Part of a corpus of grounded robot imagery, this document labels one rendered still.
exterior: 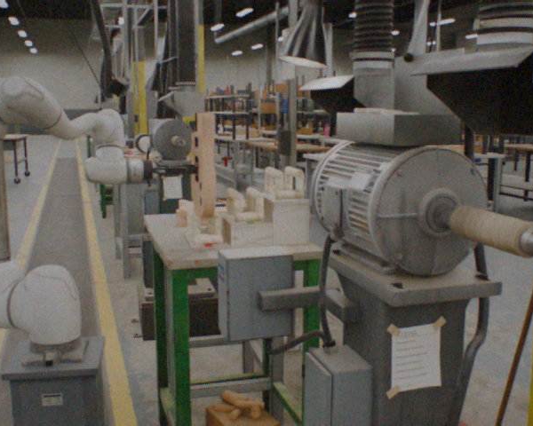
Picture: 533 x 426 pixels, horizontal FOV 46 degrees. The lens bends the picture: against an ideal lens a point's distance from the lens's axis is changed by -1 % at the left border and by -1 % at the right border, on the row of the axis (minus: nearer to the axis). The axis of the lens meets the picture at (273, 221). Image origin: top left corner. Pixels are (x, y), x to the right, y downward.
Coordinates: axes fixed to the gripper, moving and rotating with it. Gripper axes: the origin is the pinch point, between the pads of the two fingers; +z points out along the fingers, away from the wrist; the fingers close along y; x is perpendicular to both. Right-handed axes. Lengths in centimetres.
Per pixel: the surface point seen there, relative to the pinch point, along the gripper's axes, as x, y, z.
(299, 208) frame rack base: -14.0, 13.7, 37.6
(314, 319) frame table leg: -55, 24, 41
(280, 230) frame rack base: -22.3, 13.7, 30.0
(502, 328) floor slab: -119, -112, 217
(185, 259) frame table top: -28.9, 26.8, -7.4
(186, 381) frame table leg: -74, 27, -8
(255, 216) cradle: -16.9, 11.3, 20.9
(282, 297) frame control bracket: -19, 110, 6
